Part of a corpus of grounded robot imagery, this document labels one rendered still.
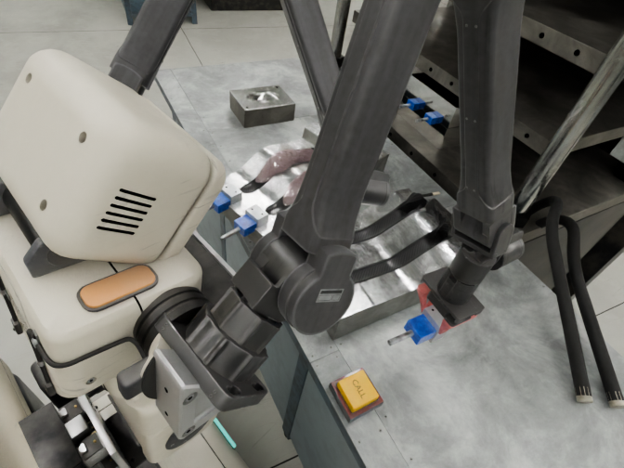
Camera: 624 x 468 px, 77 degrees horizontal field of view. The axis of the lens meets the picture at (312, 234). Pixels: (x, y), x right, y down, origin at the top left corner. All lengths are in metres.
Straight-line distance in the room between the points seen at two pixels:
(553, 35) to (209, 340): 1.20
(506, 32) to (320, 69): 0.34
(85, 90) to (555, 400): 1.01
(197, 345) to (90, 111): 0.23
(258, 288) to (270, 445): 1.27
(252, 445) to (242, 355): 1.25
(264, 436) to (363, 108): 1.43
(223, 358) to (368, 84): 0.28
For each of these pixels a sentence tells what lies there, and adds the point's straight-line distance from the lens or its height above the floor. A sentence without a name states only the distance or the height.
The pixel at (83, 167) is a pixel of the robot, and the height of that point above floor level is 1.36.
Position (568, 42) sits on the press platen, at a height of 1.28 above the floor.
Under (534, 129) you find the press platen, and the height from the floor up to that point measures 1.04.
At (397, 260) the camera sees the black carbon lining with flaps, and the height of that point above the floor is 0.88.
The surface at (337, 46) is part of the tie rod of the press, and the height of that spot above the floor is 0.88.
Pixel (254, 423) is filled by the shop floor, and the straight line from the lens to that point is 1.66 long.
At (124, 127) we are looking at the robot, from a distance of 0.38.
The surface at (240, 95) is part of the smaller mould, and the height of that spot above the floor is 0.87.
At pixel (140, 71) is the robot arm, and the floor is 1.30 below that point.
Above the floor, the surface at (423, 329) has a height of 0.95.
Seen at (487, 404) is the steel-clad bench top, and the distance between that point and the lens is 0.96.
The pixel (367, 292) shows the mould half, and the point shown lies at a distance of 0.89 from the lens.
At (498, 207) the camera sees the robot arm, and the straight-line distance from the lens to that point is 0.60.
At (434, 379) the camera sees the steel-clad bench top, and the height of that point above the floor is 0.80.
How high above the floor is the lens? 1.58
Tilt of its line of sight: 46 degrees down
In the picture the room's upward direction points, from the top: 11 degrees clockwise
